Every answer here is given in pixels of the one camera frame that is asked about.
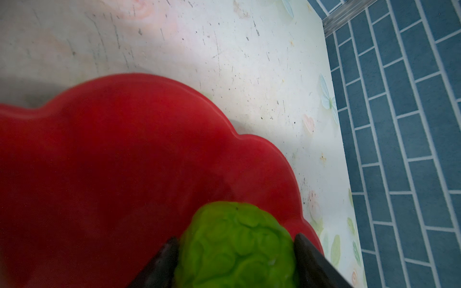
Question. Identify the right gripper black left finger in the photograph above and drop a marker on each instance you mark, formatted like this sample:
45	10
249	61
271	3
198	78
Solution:
159	272

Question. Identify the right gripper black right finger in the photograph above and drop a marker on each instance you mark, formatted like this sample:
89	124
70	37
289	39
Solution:
314	270

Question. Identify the green spotted fake fruit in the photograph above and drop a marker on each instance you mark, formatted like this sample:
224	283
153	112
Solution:
235	245

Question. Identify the red flower-shaped plate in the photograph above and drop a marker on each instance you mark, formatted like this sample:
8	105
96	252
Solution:
98	179

